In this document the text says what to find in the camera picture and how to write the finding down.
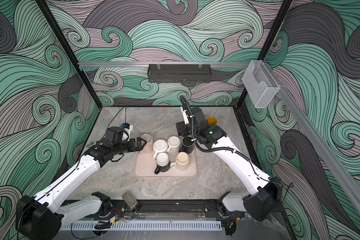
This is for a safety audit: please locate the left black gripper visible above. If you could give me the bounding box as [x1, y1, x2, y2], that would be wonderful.
[113, 137, 147, 156]

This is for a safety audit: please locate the pink silicone tray mat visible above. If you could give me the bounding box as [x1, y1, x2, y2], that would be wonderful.
[134, 140, 198, 178]

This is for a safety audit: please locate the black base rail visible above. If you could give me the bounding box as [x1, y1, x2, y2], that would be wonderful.
[85, 199, 245, 220]

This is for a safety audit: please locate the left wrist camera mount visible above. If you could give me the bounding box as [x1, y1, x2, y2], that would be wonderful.
[121, 123, 133, 141]

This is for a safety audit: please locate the blue mug yellow inside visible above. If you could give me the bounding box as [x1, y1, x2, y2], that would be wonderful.
[206, 116, 218, 126]

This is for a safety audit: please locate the black wire wall basket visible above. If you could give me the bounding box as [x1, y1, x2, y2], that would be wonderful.
[148, 64, 212, 83]

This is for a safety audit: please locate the small metal device front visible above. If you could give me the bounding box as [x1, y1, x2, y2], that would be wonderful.
[122, 192, 139, 210]

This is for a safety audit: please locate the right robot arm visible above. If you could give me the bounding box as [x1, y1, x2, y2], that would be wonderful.
[176, 105, 283, 222]

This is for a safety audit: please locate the white ribbed-bottom mug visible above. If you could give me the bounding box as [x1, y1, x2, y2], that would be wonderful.
[153, 139, 168, 160]

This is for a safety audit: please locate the clear acrylic wall holder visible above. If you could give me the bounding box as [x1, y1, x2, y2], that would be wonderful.
[242, 61, 280, 109]

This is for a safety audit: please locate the pink iridescent mug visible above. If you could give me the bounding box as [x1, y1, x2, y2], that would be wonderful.
[138, 134, 153, 154]

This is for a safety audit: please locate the white slotted cable duct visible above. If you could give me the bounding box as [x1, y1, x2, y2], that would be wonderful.
[61, 220, 223, 232]

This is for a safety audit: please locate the black mug white base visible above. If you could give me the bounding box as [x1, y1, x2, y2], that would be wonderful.
[154, 153, 170, 175]

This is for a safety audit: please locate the cream speckled mug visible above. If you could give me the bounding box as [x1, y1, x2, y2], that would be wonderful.
[170, 152, 190, 171]

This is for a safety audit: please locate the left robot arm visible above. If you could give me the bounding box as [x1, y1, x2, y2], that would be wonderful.
[15, 123, 147, 240]

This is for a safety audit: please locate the black glossy mug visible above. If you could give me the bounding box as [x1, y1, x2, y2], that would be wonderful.
[179, 136, 195, 154]

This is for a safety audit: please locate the tall white mug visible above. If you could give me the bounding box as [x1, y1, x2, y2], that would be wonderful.
[167, 136, 181, 154]

